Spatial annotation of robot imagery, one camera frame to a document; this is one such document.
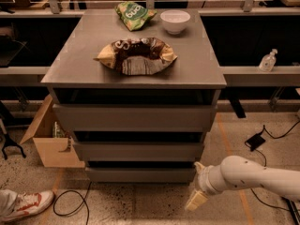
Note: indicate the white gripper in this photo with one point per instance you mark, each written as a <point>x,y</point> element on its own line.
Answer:
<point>203,179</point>

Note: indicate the grey bottom drawer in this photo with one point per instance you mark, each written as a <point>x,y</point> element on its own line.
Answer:
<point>135,175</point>

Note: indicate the grey drawer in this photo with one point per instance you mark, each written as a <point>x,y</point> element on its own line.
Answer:
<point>138,151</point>
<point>135,175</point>
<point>176,118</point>

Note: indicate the grey drawer cabinet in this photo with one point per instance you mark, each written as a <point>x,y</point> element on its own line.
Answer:
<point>76,78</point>

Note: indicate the grey middle drawer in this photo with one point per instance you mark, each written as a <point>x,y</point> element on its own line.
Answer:
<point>138,151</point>

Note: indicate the grey top drawer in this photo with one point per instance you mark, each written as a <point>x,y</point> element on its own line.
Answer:
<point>176,118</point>

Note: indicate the black power adapter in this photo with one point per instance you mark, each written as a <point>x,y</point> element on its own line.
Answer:
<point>255,141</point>

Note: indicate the black tube on floor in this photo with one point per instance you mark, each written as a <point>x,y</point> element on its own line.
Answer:
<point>294,211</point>

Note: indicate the brown crumpled chip bag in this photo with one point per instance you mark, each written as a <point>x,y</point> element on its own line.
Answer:
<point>134,57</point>

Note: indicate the cardboard box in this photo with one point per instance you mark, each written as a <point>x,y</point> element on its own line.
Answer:
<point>54,150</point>

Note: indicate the green packet in box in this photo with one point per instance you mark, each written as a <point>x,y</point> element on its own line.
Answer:
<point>57,131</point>

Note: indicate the white bowl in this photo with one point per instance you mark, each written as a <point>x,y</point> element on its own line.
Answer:
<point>174,21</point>

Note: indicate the green chip bag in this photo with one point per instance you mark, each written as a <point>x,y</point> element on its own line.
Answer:
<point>133,15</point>

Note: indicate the white and red sneaker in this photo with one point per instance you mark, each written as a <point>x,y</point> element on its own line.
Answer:
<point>14,206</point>

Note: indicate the black stand foot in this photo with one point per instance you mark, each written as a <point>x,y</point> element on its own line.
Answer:
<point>9,142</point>

